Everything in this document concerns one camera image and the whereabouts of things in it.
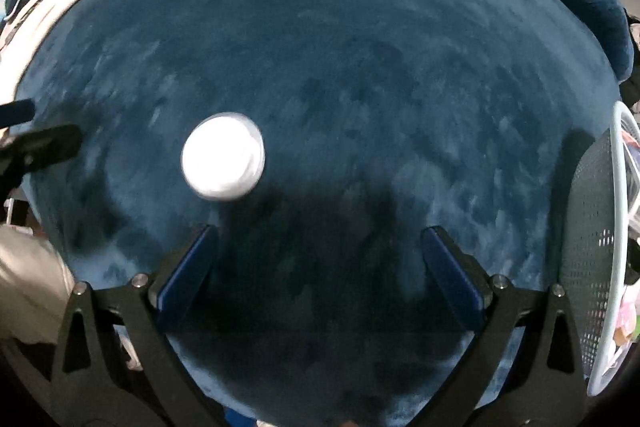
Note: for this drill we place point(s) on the light blue mesh basket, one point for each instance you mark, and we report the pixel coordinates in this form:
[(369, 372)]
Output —
[(592, 227)]

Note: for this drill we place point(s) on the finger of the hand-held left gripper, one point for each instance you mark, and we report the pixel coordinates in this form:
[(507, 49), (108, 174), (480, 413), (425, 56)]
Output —
[(45, 147), (15, 113)]

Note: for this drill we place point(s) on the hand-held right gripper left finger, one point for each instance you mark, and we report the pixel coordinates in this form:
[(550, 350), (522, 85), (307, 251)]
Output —
[(190, 272)]

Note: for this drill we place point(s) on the blue velvet bed cover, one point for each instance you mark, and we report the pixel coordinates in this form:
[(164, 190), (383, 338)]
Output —
[(350, 57)]

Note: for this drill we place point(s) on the beige cloth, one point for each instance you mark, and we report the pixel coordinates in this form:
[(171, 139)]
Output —
[(30, 282)]

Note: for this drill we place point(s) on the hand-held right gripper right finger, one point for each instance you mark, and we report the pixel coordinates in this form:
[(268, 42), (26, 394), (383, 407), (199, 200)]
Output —
[(452, 277)]

